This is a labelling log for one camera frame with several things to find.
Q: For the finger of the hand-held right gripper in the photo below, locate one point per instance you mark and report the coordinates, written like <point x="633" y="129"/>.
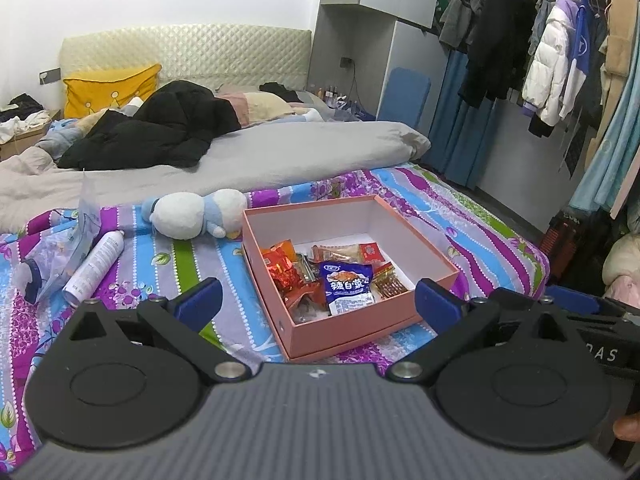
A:
<point x="575" y="300"/>
<point x="600" y="322"/>

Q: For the black hanging coat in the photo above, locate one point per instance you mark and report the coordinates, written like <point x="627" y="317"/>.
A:
<point x="500" y="35"/>

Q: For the pile of clothes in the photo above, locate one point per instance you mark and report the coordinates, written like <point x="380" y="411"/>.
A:
<point x="20" y="117"/>

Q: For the clear plastic zip bag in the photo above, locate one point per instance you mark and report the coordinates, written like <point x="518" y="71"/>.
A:
<point x="65" y="240"/>

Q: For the group of small bottles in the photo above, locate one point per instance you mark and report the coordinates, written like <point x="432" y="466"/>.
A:
<point x="334" y="95"/>

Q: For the wooden nightstand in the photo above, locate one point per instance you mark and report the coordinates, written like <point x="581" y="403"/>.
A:
<point x="30" y="142"/>

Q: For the person's right hand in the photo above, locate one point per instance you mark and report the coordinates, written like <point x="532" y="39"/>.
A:
<point x="629" y="424"/>

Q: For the pink cardboard box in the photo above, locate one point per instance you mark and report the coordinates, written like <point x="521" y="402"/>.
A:
<point x="380" y="320"/>

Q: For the grey hanging jacket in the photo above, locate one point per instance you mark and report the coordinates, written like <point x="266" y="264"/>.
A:
<point x="460" y="10"/>

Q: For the blue padded board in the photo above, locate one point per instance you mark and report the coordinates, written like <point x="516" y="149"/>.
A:
<point x="404" y="100"/>

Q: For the red and black bag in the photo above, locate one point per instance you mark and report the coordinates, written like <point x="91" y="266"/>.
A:
<point x="562" y="237"/>

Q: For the yellow pillow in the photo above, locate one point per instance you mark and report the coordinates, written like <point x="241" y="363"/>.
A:
<point x="110" y="90"/>

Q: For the white spray bottle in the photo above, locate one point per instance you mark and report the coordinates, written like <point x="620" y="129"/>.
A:
<point x="95" y="267"/>

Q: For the grey wardrobe cabinet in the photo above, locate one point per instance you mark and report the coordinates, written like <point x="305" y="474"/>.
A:
<point x="360" y="10"/>

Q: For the white puffer jacket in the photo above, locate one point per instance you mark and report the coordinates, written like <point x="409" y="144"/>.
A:
<point x="550" y="60"/>

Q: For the black wall plug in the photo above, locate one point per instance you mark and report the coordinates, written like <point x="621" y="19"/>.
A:
<point x="346" y="62"/>

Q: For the blue curtain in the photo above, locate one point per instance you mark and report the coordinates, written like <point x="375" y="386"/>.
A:
<point x="460" y="130"/>

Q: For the beige blanket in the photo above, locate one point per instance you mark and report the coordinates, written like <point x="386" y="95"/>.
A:
<point x="260" y="105"/>

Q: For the blue and white jersey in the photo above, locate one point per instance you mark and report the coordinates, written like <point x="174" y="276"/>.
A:
<point x="590" y="45"/>

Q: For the grey duvet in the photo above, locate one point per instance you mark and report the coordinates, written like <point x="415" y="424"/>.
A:
<point x="280" y="160"/>

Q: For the blue and white snack packet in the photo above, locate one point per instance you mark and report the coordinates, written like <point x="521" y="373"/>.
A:
<point x="347" y="285"/>

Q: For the white and blue plush toy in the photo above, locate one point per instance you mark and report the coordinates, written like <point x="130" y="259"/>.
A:
<point x="185" y="212"/>

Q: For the black jacket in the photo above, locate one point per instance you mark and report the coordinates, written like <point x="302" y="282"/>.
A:
<point x="160" y="130"/>

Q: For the light blue jeans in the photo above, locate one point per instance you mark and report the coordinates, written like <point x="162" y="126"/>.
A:
<point x="62" y="140"/>

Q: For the shiny red foil packet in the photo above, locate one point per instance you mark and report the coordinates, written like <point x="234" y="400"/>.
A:
<point x="280" y="267"/>

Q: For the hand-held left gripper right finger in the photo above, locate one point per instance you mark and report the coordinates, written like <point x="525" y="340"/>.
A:
<point x="435" y="302"/>

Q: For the teal cloth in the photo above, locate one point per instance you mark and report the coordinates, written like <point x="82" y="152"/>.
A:
<point x="607" y="160"/>

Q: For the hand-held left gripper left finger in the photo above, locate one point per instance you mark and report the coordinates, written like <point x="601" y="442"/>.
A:
<point x="200" y="300"/>

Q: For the cream fluffy garment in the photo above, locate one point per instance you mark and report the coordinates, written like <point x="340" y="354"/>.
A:
<point x="622" y="270"/>

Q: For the dark red brown snack packet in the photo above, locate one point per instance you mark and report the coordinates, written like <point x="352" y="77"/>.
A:
<point x="390" y="286"/>

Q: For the cream quilted headboard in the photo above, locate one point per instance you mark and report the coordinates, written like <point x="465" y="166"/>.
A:
<point x="200" y="52"/>

